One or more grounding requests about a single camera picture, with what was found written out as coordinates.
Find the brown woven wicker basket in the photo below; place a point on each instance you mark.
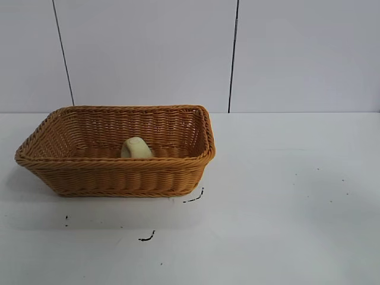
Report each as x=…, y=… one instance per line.
x=112, y=175

